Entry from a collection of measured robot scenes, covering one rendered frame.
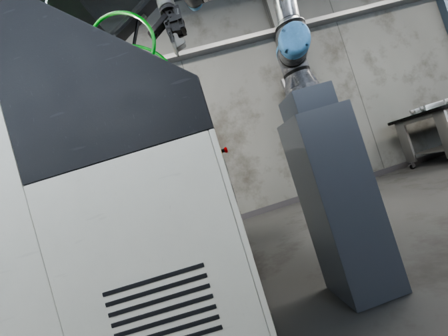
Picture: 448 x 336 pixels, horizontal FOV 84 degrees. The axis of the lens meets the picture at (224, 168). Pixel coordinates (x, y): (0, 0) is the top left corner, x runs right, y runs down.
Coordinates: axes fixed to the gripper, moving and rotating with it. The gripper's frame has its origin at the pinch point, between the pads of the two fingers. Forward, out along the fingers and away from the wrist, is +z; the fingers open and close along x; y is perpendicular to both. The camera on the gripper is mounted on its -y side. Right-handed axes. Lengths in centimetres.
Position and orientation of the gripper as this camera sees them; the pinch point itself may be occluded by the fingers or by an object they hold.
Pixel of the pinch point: (176, 54)
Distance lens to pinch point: 121.0
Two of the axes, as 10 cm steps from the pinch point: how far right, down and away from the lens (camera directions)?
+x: 0.2, 0.3, 10.0
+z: 2.9, 9.6, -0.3
